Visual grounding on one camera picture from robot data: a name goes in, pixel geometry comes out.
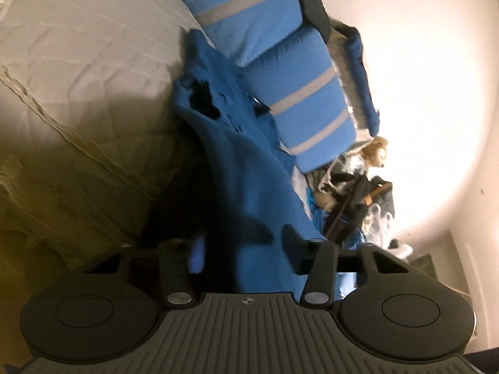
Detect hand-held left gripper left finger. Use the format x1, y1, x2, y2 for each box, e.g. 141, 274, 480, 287
86, 236, 207, 307

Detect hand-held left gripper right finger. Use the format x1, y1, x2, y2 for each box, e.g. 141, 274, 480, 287
283, 225, 426, 307

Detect blue garment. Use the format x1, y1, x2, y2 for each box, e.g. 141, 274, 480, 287
172, 29, 361, 297

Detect bright blue plastic bag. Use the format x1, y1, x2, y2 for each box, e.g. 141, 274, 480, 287
306, 185, 365, 252

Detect tan stuffed toy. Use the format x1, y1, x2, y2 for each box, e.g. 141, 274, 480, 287
359, 137, 389, 169

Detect blue grey-striped pillow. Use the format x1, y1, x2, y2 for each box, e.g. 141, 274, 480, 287
241, 27, 357, 173

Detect grey quilted bedspread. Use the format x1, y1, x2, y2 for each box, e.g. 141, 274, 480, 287
0, 0, 213, 275

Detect blue pillow with dark spot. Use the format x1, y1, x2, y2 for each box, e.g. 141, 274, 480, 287
163, 0, 305, 68

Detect dark cloth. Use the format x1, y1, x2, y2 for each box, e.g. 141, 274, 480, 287
290, 0, 333, 40

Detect dark bag with wooden handle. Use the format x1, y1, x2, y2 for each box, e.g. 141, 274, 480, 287
325, 173, 397, 244

